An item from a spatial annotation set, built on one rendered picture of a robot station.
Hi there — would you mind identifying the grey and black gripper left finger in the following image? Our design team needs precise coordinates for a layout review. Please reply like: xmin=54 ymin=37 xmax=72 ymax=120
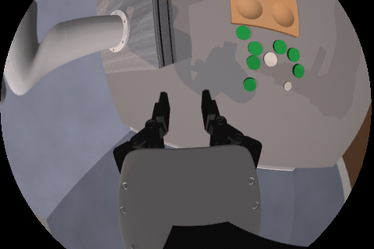
xmin=113 ymin=92 xmax=170 ymax=174

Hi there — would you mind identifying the green disc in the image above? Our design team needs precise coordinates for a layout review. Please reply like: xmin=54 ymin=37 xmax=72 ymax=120
xmin=292 ymin=64 xmax=305 ymax=78
xmin=273 ymin=40 xmax=287 ymax=54
xmin=287 ymin=48 xmax=300 ymax=62
xmin=248 ymin=41 xmax=263 ymax=56
xmin=247 ymin=55 xmax=261 ymax=70
xmin=236 ymin=26 xmax=251 ymax=40
xmin=243 ymin=77 xmax=256 ymax=92

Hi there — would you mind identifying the white disc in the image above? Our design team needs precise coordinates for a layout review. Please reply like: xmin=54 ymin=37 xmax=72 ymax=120
xmin=263 ymin=52 xmax=277 ymax=67

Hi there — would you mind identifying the beige round disc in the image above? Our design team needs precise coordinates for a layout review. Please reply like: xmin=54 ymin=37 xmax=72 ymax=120
xmin=284 ymin=82 xmax=291 ymax=90

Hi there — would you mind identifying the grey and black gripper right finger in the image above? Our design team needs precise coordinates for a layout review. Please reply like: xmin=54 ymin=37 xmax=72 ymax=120
xmin=201 ymin=89 xmax=262 ymax=168

